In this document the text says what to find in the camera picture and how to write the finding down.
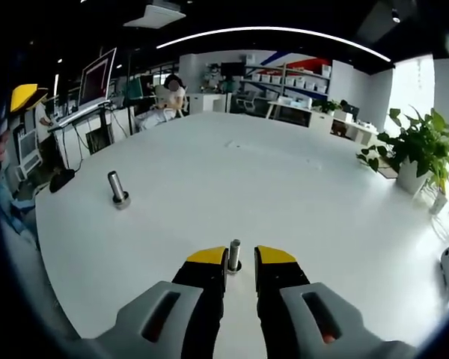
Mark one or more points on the green board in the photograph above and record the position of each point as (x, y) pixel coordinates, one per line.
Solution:
(141, 86)

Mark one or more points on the ceiling spotlight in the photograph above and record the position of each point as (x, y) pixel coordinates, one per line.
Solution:
(395, 16)

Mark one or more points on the curved ceiling light strip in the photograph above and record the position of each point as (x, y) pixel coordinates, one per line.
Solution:
(273, 30)

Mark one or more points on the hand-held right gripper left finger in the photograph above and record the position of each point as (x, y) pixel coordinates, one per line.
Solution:
(161, 314)

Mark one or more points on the metal storage shelf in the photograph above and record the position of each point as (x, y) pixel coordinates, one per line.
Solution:
(286, 80)

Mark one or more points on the white laptop with red screen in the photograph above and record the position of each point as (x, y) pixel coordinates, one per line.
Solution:
(95, 80)

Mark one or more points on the small white container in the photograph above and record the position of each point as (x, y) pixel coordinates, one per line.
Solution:
(438, 202)

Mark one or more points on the row of white storage bins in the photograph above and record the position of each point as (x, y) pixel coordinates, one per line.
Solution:
(290, 83)

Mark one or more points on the black rounded object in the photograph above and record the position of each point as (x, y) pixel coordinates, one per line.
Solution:
(61, 181)

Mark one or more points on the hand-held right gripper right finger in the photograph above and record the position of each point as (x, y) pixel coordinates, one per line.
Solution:
(295, 310)

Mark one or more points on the thick steel threaded stud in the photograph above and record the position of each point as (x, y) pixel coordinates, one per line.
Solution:
(116, 185)

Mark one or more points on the thin steel threaded stud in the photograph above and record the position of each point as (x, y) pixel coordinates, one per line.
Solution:
(234, 254)

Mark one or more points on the ceiling air conditioner unit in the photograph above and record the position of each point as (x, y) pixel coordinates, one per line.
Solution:
(155, 15)

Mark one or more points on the white office desk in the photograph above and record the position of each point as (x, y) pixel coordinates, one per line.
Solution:
(322, 121)

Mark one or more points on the small green desk plant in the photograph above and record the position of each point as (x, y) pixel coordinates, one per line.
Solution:
(327, 105)

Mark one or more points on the white frame cart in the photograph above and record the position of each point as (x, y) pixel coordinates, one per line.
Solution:
(28, 153)

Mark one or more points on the light blue cloth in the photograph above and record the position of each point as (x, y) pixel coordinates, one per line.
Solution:
(18, 207)

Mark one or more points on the potted green plant white pot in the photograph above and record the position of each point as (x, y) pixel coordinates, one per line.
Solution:
(423, 153)

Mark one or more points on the black monitor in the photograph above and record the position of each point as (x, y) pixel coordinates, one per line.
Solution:
(232, 69)

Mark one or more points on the black laptop stand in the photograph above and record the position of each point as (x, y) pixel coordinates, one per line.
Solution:
(104, 131)

